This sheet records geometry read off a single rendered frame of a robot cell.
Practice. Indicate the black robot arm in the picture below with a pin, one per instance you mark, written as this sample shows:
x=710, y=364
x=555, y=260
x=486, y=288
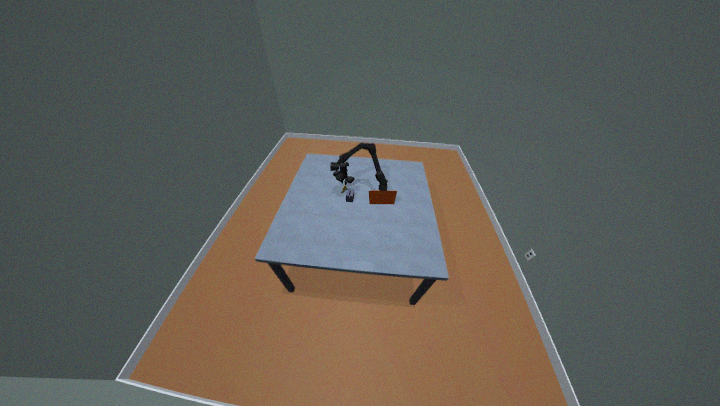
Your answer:
x=343, y=166

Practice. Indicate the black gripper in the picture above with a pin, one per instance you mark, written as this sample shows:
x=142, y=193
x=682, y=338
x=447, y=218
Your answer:
x=347, y=178

